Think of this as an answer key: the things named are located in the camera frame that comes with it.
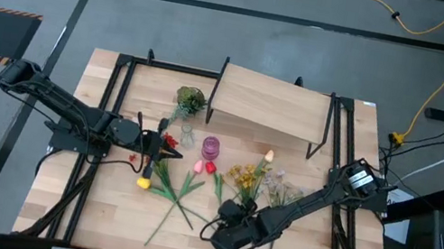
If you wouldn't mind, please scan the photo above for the peach white artificial tulip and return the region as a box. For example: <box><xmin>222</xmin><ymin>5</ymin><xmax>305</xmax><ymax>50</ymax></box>
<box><xmin>224</xmin><ymin>144</ymin><xmax>276</xmax><ymax>249</ymax></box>

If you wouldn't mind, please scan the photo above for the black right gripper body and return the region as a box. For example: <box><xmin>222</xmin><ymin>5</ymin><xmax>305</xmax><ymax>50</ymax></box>
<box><xmin>208</xmin><ymin>193</ymin><xmax>267</xmax><ymax>249</ymax></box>

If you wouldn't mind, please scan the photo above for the pink ribbed glass vase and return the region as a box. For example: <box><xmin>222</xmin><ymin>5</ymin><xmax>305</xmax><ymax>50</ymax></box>
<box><xmin>199</xmin><ymin>134</ymin><xmax>223</xmax><ymax>163</ymax></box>

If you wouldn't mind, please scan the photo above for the red artificial tulip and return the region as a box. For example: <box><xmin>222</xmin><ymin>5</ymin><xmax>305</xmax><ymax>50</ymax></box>
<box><xmin>199</xmin><ymin>160</ymin><xmax>230</xmax><ymax>208</ymax></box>

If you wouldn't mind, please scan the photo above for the black aluminium table frame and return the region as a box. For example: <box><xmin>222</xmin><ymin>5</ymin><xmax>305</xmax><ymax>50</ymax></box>
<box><xmin>11</xmin><ymin>24</ymin><xmax>424</xmax><ymax>249</ymax></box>

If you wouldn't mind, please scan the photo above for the white paper sheet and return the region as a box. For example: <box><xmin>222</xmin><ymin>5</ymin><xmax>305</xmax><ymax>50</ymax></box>
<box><xmin>378</xmin><ymin>185</ymin><xmax>417</xmax><ymax>245</ymax></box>

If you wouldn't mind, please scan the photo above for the yellow artificial flower bunch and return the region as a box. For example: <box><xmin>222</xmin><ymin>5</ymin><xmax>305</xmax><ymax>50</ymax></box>
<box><xmin>218</xmin><ymin>158</ymin><xmax>273</xmax><ymax>215</ymax></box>

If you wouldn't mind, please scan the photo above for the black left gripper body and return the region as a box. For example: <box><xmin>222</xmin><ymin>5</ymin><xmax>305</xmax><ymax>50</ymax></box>
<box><xmin>126</xmin><ymin>110</ymin><xmax>172</xmax><ymax>182</ymax></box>

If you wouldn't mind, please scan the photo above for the white artificial flower bunch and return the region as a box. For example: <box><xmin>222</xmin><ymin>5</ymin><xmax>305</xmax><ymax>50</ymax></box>
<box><xmin>250</xmin><ymin>165</ymin><xmax>316</xmax><ymax>249</ymax></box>

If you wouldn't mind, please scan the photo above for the yellow artificial tulip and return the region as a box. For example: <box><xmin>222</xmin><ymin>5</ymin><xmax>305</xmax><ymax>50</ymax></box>
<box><xmin>131</xmin><ymin>176</ymin><xmax>217</xmax><ymax>225</ymax></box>

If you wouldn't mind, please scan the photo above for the clear glass vase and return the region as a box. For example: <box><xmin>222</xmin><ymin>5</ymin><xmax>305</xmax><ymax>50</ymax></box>
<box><xmin>178</xmin><ymin>122</ymin><xmax>199</xmax><ymax>151</ymax></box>

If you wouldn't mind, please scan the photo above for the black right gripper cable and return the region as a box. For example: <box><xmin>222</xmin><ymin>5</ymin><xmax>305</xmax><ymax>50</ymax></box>
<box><xmin>197</xmin><ymin>215</ymin><xmax>234</xmax><ymax>249</ymax></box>

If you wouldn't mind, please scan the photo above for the potted green succulent plant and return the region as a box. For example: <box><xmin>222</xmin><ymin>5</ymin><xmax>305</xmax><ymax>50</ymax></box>
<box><xmin>165</xmin><ymin>82</ymin><xmax>211</xmax><ymax>130</ymax></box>

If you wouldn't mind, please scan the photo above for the pink artificial tulip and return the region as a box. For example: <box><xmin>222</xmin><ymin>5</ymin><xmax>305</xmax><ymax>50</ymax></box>
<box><xmin>143</xmin><ymin>152</ymin><xmax>211</xmax><ymax>249</ymax></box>

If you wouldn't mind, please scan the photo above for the wooden shelf riser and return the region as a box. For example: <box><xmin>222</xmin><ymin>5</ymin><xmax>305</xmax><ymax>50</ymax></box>
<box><xmin>200</xmin><ymin>54</ymin><xmax>341</xmax><ymax>163</ymax></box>

